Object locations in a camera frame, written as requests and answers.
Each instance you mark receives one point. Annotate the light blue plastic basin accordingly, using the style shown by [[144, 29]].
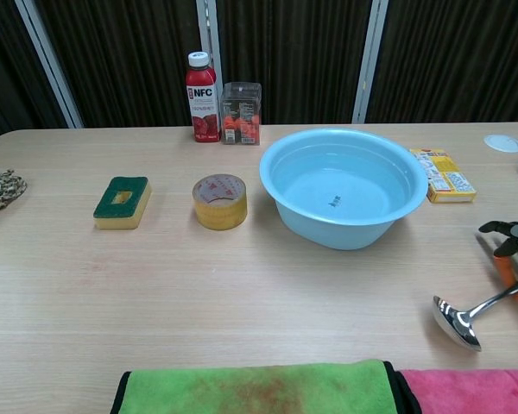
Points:
[[341, 224]]

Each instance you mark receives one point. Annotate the yellow cardboard box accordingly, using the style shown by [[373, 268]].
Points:
[[451, 181]]

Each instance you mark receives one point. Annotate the white round table cap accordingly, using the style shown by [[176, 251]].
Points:
[[503, 143]]

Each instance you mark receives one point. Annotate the pink microfibre towel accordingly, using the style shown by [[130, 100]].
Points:
[[470, 392]]

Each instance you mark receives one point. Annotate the yellow packing tape roll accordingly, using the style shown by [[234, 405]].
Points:
[[220, 213]]

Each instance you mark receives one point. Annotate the green microfibre towel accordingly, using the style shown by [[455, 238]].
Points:
[[259, 390]]

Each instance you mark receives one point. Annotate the clear box with orange items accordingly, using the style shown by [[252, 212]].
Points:
[[241, 112]]

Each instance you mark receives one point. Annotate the red NFC juice bottle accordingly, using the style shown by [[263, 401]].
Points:
[[203, 108]]

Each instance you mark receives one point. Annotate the green and yellow sponge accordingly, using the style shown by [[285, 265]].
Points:
[[112, 198]]

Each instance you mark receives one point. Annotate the grey partition frame post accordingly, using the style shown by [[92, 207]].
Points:
[[369, 64], [52, 64], [213, 30]]

